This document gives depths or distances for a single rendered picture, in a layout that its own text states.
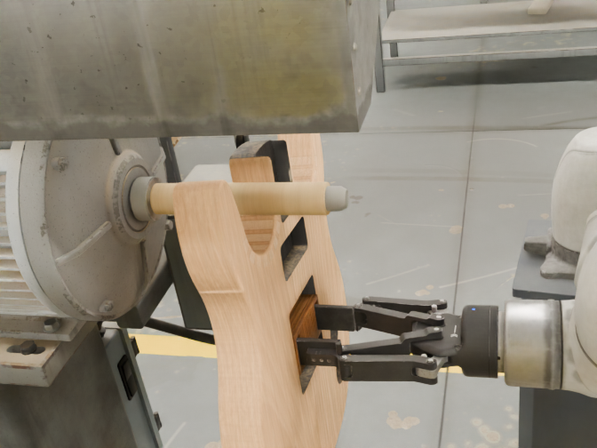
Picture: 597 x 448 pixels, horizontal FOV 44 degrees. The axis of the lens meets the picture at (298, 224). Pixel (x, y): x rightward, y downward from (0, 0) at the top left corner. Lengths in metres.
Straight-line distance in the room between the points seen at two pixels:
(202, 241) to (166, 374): 1.93
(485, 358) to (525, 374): 0.04
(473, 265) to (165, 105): 2.38
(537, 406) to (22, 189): 1.28
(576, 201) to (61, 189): 1.02
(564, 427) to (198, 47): 1.40
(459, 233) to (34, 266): 2.47
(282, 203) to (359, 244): 2.31
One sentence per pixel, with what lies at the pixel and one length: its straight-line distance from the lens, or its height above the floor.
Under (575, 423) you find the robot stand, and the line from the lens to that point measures 1.75.
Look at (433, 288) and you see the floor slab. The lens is 2.73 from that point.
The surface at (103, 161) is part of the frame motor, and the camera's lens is 0.75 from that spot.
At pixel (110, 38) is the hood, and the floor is 1.46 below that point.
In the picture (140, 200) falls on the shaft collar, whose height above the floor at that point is 1.26.
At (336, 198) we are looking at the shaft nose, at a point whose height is 1.26.
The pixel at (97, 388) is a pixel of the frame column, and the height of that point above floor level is 0.93.
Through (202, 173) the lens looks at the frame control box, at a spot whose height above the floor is 1.12.
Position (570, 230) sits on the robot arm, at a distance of 1.52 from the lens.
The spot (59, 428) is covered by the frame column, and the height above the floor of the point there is 0.95.
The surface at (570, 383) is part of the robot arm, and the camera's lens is 0.78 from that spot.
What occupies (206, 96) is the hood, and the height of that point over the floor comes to 1.42.
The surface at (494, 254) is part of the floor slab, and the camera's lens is 2.91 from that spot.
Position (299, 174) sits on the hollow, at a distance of 0.88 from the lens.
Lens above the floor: 1.58
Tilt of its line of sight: 30 degrees down
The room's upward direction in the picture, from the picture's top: 9 degrees counter-clockwise
